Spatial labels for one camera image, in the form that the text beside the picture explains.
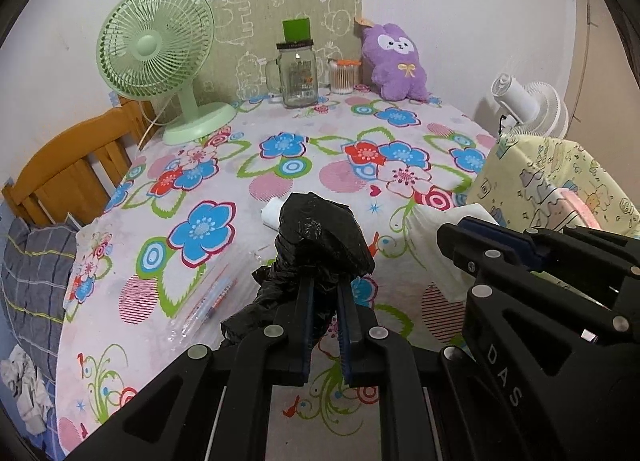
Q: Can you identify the white towel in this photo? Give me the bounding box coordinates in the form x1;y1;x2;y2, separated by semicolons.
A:
404;202;501;303

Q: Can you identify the purple plush bunny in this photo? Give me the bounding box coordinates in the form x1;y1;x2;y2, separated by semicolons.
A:
361;24;430;102

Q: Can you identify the white tissue roll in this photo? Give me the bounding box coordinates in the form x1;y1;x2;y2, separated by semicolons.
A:
260;197;284;231

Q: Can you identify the crumpled white cloth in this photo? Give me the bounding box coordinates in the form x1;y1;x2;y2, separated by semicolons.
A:
1;345;54;435

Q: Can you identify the green plastic cup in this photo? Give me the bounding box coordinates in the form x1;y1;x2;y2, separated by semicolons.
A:
282;17;311;43

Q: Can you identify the yellow cartoon storage box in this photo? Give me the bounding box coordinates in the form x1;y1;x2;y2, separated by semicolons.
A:
466;134;639;239

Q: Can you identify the white standing fan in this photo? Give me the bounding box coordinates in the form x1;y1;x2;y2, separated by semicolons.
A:
473;73;570;138

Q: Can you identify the green desk fan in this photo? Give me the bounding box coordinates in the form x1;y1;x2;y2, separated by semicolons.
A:
96;0;236;145

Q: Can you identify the clear plastic pen bag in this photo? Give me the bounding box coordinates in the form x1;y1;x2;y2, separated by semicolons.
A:
167;263;238;351

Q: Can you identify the beige door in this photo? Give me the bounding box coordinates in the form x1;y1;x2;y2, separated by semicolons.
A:
565;0;639;203

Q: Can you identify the green patterned wall board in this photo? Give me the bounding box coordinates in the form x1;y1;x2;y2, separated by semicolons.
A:
193;0;362;104

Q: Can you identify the wooden bed headboard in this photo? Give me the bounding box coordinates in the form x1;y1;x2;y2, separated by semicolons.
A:
1;97;155;226

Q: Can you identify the cotton swab jar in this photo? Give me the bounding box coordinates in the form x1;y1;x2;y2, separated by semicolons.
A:
328;59;361;94

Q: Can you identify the grey plaid pillow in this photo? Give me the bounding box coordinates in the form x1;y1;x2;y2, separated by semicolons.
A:
0;217;82;377

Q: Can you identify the black plastic bag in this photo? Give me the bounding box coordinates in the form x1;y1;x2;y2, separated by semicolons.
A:
221;192;375;347

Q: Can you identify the floral tablecloth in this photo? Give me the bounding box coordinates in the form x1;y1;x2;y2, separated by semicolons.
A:
55;88;494;451

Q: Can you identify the glass mason jar mug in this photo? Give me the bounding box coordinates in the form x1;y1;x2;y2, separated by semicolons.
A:
265;39;318;109

